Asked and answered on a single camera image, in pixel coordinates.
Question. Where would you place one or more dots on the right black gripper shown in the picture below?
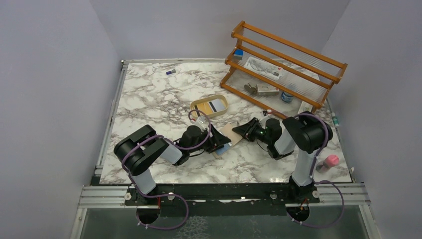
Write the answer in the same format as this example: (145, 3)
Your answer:
(251, 129)

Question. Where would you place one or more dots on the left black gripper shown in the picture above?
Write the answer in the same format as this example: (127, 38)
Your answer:
(212, 141)

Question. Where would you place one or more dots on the beige card holder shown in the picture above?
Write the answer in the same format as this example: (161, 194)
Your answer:
(227, 131)

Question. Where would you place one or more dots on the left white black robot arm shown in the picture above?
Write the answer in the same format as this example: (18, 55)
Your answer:
(138, 151)

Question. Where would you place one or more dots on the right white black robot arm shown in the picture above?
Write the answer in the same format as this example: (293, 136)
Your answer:
(306, 131)

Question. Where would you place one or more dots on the yellow card with black stripe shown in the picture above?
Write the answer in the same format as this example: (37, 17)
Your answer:
(205, 107)

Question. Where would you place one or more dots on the grey card in tray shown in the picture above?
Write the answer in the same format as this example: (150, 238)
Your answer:
(217, 105)

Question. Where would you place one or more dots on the beige oval tray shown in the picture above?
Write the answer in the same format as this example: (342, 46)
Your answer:
(208, 99)

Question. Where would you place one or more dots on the metal binder clip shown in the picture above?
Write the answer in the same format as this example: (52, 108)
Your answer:
(250, 89)

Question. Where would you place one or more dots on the small grey box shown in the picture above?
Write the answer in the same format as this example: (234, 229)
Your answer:
(266, 90)

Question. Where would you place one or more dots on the green white small box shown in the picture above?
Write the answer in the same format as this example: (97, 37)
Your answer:
(305, 107)

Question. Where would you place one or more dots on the clear printed packet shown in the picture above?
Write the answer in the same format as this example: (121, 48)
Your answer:
(263, 68)

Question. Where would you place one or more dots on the orange wooden shelf rack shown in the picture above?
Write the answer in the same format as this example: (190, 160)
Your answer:
(308, 75)

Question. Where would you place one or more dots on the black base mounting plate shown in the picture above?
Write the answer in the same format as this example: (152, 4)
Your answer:
(205, 200)

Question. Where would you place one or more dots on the blue grey eraser block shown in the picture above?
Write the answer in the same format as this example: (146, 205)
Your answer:
(238, 54)

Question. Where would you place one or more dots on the green white tube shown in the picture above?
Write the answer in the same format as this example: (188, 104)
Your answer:
(335, 119)

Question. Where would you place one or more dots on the pink round cap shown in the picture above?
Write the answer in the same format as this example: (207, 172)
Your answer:
(325, 165)

